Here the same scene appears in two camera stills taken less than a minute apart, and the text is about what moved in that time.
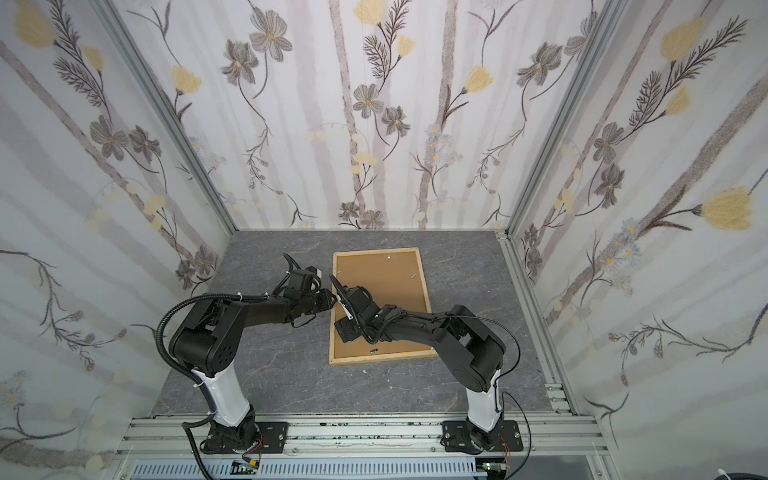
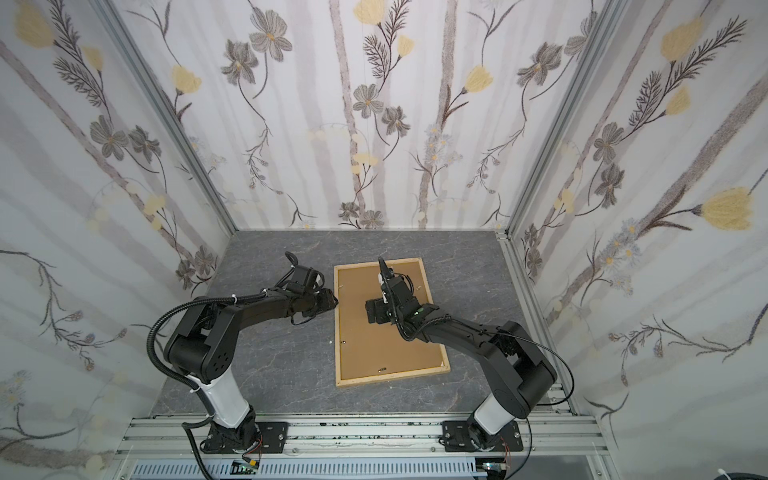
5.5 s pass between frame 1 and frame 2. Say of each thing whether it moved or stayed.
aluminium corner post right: stayed
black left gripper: stayed
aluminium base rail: stayed
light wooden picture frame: moved
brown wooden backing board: moved
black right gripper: moved
